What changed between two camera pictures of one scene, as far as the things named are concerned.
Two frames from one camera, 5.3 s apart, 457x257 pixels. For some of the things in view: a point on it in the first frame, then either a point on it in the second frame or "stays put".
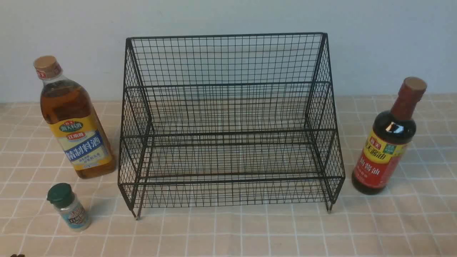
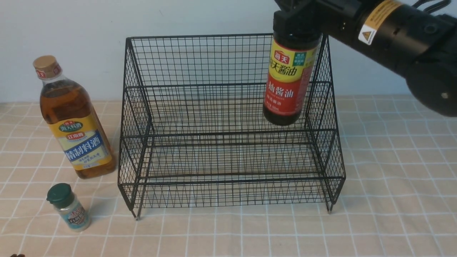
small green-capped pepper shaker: [60, 196] stays put
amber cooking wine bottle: [74, 121] stays put
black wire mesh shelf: [227, 120] stays put
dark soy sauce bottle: [387, 147] → [291, 61]
